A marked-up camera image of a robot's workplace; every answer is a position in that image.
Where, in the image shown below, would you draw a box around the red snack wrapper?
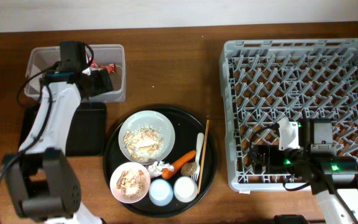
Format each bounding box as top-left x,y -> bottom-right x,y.
89,60 -> 116,73

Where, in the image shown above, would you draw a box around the grey plate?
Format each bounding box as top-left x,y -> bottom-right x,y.
118,110 -> 175,165

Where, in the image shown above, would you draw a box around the rice and nut scraps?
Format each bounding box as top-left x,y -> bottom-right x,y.
123,127 -> 163,162

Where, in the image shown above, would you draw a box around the white cup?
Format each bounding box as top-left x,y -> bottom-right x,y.
173,177 -> 198,203

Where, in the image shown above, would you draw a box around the orange carrot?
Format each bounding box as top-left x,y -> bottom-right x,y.
162,150 -> 196,180

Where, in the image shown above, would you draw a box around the pink bowl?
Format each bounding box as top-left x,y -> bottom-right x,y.
109,162 -> 150,203

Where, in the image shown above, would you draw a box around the light blue cup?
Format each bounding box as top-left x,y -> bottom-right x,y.
149,179 -> 173,207

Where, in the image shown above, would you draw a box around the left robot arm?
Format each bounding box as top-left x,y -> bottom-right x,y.
0,41 -> 105,223

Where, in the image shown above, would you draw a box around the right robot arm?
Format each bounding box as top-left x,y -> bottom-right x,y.
249,117 -> 358,223

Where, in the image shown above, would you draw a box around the clear plastic waste bin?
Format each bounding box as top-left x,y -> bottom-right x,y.
25,44 -> 126,103

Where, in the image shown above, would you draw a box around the grey dishwasher rack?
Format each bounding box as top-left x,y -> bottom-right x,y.
219,39 -> 358,193

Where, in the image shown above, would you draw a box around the black rectangular tray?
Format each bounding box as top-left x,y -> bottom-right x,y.
19,102 -> 107,157

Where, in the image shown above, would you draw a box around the wooden chopstick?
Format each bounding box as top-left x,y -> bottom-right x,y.
198,119 -> 209,194

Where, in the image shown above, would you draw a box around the white plastic fork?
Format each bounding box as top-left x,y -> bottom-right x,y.
191,133 -> 204,182

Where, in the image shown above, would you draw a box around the round black serving tray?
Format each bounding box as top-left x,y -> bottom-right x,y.
103,105 -> 217,218

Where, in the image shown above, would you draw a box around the small crumpled white tissue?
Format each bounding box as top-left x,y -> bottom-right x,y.
147,161 -> 174,178

